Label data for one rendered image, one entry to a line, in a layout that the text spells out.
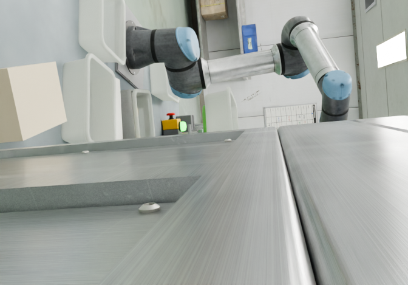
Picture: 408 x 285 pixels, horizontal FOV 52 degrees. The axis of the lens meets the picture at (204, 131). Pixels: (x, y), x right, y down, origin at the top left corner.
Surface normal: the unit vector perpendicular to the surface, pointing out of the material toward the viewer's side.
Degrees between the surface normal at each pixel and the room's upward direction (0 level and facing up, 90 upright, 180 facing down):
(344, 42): 90
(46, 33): 0
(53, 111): 0
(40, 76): 0
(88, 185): 90
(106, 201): 90
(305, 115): 90
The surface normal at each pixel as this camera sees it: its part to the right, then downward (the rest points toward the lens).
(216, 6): -0.09, 0.04
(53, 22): 0.98, -0.08
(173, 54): -0.11, 0.70
